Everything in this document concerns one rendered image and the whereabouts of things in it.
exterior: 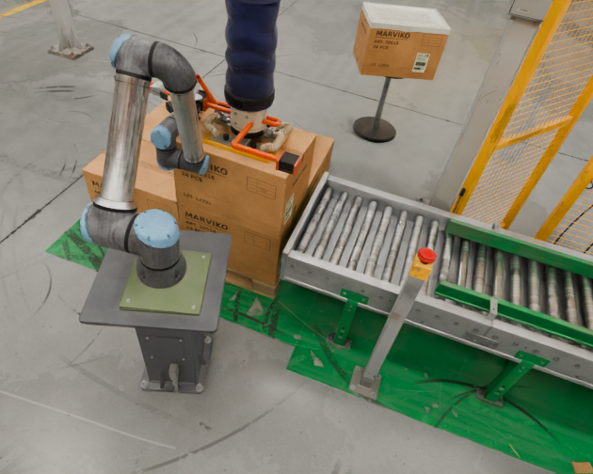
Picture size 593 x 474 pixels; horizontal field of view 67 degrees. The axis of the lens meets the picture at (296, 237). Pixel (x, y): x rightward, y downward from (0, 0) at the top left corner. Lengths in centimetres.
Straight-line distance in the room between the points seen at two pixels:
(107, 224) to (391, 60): 267
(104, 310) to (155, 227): 38
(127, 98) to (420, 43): 259
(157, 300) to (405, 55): 273
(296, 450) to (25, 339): 151
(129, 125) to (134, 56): 22
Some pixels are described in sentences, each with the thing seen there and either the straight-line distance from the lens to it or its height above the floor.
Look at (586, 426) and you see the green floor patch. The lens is 296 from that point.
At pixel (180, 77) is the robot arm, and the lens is 162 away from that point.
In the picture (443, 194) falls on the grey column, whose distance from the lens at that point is 331.
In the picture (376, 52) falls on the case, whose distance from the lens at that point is 370.
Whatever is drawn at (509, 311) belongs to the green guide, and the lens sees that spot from 229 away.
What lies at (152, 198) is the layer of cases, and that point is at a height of 50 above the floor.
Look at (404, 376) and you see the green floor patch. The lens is 261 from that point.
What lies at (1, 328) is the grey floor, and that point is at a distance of 287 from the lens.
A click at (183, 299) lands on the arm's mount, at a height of 77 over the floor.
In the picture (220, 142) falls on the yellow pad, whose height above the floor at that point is 97.
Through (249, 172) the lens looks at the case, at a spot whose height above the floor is 91.
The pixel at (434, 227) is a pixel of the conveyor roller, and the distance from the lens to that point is 258.
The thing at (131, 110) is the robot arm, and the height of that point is 136.
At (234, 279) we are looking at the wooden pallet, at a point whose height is 2.
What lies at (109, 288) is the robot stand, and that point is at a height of 75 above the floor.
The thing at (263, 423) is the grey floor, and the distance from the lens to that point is 236.
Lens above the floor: 220
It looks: 46 degrees down
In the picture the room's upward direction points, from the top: 9 degrees clockwise
